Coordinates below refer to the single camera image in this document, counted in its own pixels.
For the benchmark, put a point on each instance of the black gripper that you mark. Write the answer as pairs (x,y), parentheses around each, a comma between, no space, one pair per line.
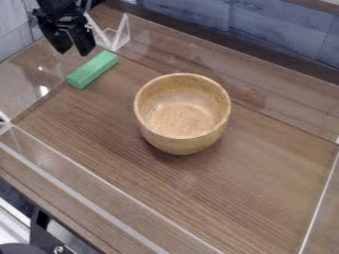
(62,15)

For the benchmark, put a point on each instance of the green rectangular stick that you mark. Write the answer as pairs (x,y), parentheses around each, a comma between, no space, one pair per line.
(90,71)

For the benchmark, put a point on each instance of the wooden bowl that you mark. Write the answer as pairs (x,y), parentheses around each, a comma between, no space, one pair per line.
(182,111)

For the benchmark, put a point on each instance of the clear acrylic enclosure wall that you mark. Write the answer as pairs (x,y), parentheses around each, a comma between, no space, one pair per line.
(111,219)

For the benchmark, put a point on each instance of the black table frame leg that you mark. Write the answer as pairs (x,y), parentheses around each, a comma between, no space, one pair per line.
(51,237)

